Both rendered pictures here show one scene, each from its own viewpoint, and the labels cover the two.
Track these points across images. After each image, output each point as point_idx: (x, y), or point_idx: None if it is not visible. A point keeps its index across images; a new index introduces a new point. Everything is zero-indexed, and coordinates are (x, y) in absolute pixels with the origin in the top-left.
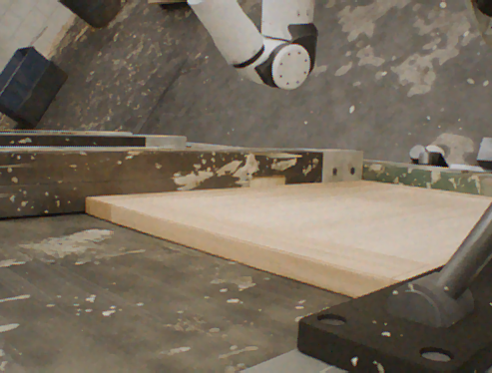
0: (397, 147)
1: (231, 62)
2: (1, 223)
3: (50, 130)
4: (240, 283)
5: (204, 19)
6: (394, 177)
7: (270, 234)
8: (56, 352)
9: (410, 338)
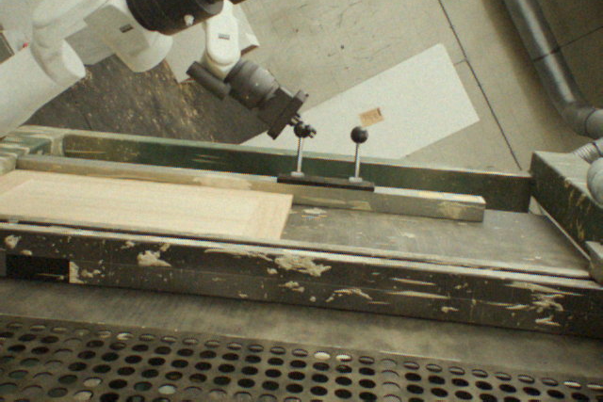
0: None
1: (4, 135)
2: None
3: None
4: (304, 227)
5: (62, 91)
6: None
7: (265, 219)
8: (384, 230)
9: (367, 183)
